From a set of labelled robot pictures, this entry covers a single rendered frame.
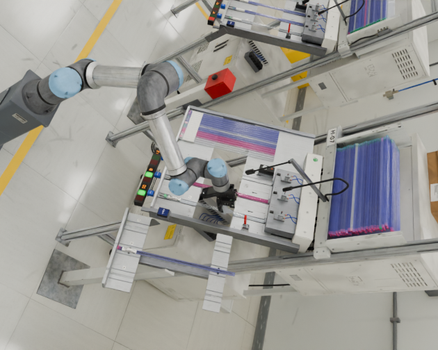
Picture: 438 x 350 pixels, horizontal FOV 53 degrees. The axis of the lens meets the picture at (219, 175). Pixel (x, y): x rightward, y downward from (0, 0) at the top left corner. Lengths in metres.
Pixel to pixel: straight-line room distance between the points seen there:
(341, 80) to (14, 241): 2.25
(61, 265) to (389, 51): 2.32
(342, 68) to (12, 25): 2.03
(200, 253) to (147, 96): 1.09
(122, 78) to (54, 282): 1.24
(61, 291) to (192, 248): 0.74
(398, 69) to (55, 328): 2.55
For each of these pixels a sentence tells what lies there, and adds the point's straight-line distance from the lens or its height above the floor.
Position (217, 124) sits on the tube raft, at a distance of 2.40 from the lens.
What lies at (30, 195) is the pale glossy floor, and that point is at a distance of 2.59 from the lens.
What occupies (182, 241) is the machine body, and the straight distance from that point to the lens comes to 2.36.
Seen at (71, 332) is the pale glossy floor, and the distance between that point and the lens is 2.67.
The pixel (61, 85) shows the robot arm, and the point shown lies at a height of 0.77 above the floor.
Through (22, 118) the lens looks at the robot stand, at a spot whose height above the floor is 0.47.
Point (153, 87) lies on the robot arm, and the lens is 1.66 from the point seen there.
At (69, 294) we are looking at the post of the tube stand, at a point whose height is 0.01.
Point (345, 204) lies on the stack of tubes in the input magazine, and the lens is 2.06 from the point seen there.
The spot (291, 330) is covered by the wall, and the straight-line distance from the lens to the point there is 3.75.
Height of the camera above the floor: 2.22
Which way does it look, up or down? 36 degrees down
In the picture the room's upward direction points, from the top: 75 degrees clockwise
